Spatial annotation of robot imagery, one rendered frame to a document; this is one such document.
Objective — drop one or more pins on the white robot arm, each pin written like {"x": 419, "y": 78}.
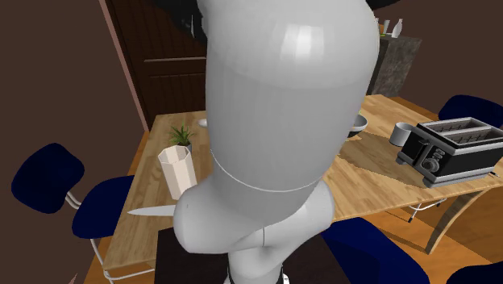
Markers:
{"x": 275, "y": 118}

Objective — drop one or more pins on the small white round object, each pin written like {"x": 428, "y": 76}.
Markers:
{"x": 202, "y": 122}

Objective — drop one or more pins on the small green potted plant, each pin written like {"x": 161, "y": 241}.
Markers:
{"x": 180, "y": 135}

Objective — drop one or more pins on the beige octagonal vase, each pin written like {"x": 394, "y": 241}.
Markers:
{"x": 179, "y": 175}

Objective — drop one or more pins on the grey bowl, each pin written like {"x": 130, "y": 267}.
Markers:
{"x": 358, "y": 124}

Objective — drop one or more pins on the dark brown door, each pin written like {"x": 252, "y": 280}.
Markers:
{"x": 169, "y": 67}

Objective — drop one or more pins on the silver knife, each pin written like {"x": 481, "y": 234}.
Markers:
{"x": 151, "y": 211}

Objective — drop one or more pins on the wooden table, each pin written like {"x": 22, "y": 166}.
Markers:
{"x": 373, "y": 185}

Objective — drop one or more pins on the dark robot stand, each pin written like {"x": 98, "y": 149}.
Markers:
{"x": 188, "y": 263}

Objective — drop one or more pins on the grey mug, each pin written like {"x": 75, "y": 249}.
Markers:
{"x": 399, "y": 134}

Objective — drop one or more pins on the grey stone cabinet with bottles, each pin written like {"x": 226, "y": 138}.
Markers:
{"x": 395, "y": 65}

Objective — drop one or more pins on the black toaster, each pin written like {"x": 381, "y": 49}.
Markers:
{"x": 456, "y": 155}

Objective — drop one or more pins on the blue chair with white frame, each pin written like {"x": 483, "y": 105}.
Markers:
{"x": 365, "y": 251}
{"x": 45, "y": 179}
{"x": 471, "y": 108}
{"x": 479, "y": 275}

